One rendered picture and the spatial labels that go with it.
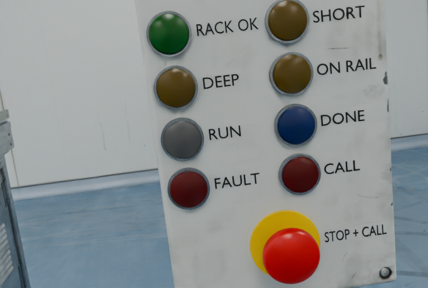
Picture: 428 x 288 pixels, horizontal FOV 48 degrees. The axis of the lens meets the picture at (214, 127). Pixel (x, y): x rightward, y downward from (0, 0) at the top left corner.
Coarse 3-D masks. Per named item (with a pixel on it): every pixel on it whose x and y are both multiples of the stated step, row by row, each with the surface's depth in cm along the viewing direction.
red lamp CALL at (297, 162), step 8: (296, 160) 34; (304, 160) 34; (312, 160) 34; (288, 168) 34; (296, 168) 34; (304, 168) 34; (312, 168) 34; (288, 176) 34; (296, 176) 34; (304, 176) 34; (312, 176) 34; (288, 184) 34; (296, 184) 34; (304, 184) 34; (312, 184) 34
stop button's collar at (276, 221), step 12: (276, 216) 35; (288, 216) 35; (300, 216) 35; (264, 228) 35; (276, 228) 35; (300, 228) 35; (312, 228) 35; (372, 228) 36; (252, 240) 35; (264, 240) 35; (252, 252) 35
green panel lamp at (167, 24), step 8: (160, 16) 31; (168, 16) 31; (176, 16) 31; (152, 24) 31; (160, 24) 31; (168, 24) 31; (176, 24) 31; (184, 24) 31; (152, 32) 31; (160, 32) 31; (168, 32) 31; (176, 32) 31; (184, 32) 31; (152, 40) 31; (160, 40) 31; (168, 40) 31; (176, 40) 31; (184, 40) 32; (160, 48) 32; (168, 48) 32; (176, 48) 32
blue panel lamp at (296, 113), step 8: (288, 112) 33; (296, 112) 33; (304, 112) 33; (280, 120) 33; (288, 120) 33; (296, 120) 33; (304, 120) 33; (312, 120) 33; (280, 128) 33; (288, 128) 33; (296, 128) 33; (304, 128) 33; (312, 128) 33; (288, 136) 33; (296, 136) 33; (304, 136) 33
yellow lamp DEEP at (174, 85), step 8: (168, 72) 32; (176, 72) 32; (184, 72) 32; (160, 80) 32; (168, 80) 32; (176, 80) 32; (184, 80) 32; (192, 80) 32; (160, 88) 32; (168, 88) 32; (176, 88) 32; (184, 88) 32; (192, 88) 32; (160, 96) 32; (168, 96) 32; (176, 96) 32; (184, 96) 32; (192, 96) 32; (168, 104) 32; (176, 104) 32; (184, 104) 32
